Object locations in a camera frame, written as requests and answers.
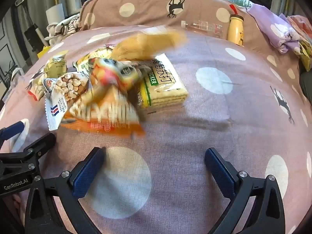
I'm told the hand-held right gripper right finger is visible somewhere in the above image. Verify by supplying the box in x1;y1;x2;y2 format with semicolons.
204;147;285;234

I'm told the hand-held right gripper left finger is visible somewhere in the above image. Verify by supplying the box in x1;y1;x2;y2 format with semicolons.
24;147;106;234

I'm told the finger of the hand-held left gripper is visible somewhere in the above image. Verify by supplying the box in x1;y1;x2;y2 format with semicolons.
15;133;57;157
0;121;26;149

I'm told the white peanut packet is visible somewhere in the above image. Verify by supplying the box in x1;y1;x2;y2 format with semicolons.
44;71;91;131

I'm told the orange snack packet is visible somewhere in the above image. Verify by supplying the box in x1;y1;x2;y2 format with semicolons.
60;57;147;137

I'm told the yellow-green snack packet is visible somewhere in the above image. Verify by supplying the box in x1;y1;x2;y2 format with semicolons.
44;51;69;79
73;49;113;75

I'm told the green yellow cracker packet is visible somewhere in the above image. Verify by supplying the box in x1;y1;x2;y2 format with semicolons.
135;53;190;108

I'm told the yellow snack packet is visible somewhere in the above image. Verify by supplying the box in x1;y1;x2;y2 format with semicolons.
111;29;188;61

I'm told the pink dotted bedsheet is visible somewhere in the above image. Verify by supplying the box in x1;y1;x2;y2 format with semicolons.
0;26;312;234

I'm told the yellow box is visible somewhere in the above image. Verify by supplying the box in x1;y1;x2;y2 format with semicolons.
37;45;50;59

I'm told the black and white pole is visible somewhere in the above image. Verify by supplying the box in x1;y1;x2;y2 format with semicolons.
23;23;47;54

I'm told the striped white cloth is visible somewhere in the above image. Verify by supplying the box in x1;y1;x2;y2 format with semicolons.
46;13;81;45

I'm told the white paper roll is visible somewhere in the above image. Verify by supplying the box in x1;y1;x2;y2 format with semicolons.
45;4;64;25

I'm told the yellow-green printed cloth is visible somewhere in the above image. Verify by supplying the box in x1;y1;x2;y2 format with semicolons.
294;39;312;72

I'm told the clear plastic bottle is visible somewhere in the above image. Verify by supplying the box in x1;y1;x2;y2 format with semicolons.
181;19;225;39

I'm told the purple flowered cloth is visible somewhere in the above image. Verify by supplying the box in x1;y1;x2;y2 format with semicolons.
246;3;301;54

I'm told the pink cloth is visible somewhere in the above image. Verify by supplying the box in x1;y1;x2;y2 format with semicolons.
288;15;312;42

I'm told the brown dotted pillow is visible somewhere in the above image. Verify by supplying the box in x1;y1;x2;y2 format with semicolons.
80;0;256;47

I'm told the yellow bottle with red strap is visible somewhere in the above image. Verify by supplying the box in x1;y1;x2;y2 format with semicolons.
227;4;245;47

